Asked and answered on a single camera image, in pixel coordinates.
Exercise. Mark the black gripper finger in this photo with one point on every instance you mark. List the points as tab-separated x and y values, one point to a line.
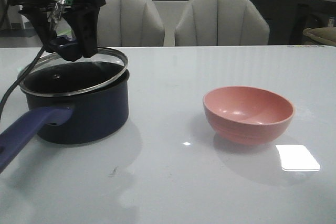
41	24
84	25

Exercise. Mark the glass pot lid blue knob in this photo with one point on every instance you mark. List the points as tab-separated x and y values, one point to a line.
52	76

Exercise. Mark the pink plastic bowl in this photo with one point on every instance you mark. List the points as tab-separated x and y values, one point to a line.
247	115

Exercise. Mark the left grey upholstered chair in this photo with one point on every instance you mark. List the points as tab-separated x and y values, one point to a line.
130	23

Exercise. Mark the grey upholstered chair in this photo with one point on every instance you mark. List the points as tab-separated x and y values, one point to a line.
130	23
221	23

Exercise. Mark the dark blue saucepan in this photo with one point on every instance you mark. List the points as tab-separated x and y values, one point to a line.
75	119

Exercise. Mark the right grey upholstered chair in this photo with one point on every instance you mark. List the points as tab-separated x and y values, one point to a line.
221	23

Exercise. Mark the dark counter with white top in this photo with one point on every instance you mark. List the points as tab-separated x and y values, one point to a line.
275	3

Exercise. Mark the coloured sticker strip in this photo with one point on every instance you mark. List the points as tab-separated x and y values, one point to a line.
306	46

